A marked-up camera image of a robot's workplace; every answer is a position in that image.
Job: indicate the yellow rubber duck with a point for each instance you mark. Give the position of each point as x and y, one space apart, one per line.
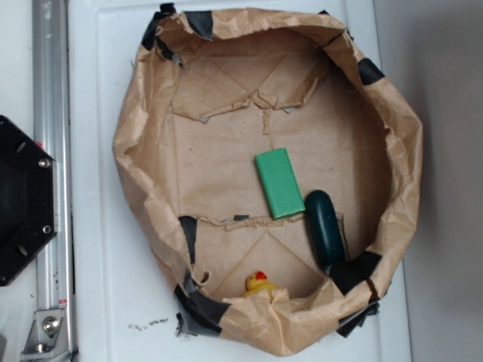
258 282

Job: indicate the green rectangular block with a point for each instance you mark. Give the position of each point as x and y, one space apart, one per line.
279 183

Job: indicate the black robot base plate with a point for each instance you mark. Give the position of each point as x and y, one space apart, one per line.
28 220

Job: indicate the dark green oval object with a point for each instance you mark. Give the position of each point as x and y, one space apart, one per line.
323 228

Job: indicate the metal corner bracket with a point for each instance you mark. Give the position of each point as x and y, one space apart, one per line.
47 337

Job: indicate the brown paper bag bin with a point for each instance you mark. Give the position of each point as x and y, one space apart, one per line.
213 89

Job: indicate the aluminium extrusion rail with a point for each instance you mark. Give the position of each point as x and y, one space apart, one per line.
55 263

